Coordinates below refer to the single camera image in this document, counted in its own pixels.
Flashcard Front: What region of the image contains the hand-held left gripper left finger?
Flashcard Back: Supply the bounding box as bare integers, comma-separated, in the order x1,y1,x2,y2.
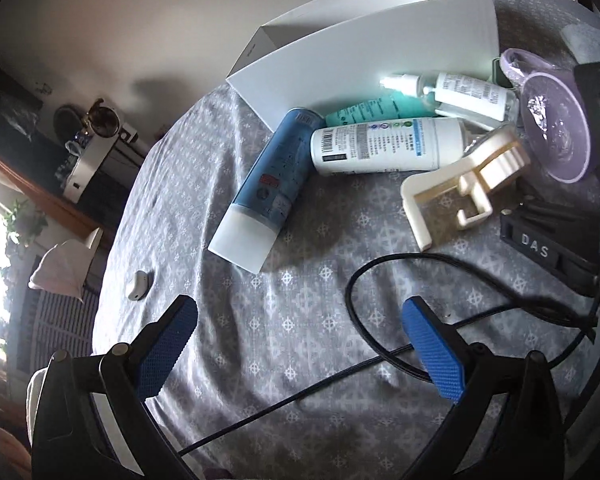
30,294,201,480

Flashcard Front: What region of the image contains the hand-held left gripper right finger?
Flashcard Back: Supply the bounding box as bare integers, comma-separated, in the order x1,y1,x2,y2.
400,296,566,480

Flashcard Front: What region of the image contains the clear spray bottle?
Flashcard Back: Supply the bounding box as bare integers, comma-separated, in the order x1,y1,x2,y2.
380,71,521,123

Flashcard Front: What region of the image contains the blue tube with white cap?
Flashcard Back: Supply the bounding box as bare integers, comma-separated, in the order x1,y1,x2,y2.
207,106,326,275

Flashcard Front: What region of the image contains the white bottle with printed label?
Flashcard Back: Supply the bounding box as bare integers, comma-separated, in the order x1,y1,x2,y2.
310,116,466,177

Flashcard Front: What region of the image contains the teal plastic bottle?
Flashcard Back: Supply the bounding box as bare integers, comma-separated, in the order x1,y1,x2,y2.
325,94,438,128

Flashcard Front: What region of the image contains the white cardboard box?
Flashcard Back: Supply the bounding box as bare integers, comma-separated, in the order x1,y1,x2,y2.
226,0,501,133

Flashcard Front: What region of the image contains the pale purple plastic container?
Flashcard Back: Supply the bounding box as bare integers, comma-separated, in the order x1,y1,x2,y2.
500,47,596,183

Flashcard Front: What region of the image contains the small white earbud case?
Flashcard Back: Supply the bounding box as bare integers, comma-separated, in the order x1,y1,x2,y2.
127,270,153,302

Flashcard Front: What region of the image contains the beige plastic holder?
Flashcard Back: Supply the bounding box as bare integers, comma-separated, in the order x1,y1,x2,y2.
400,125,531,252

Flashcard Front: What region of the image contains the white towel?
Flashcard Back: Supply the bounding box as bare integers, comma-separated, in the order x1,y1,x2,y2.
28,239,94,302

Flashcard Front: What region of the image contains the green potted plant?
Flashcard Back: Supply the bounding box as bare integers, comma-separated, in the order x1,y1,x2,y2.
2,199,49,247

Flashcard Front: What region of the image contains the wooden furniture edge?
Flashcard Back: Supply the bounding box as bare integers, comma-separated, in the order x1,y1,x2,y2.
0,144,97,241

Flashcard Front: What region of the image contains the white shelf unit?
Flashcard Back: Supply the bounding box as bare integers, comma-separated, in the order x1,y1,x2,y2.
62,125,151,206

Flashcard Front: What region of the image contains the small round fan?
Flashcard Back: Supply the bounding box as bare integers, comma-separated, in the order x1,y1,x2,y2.
85,99,124,139

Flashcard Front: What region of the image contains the dark round dish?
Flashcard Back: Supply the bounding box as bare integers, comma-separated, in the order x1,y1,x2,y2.
53,105,87,137

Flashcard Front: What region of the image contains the black cable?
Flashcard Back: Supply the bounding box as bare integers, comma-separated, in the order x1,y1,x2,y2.
177,252,600,466

